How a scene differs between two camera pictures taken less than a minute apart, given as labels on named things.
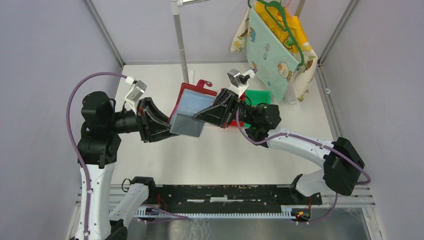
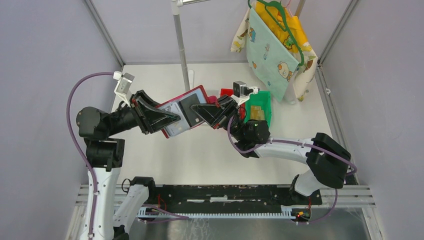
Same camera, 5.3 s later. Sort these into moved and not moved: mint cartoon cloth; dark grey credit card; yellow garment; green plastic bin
Moved: dark grey credit card
Not moved: mint cartoon cloth; green plastic bin; yellow garment
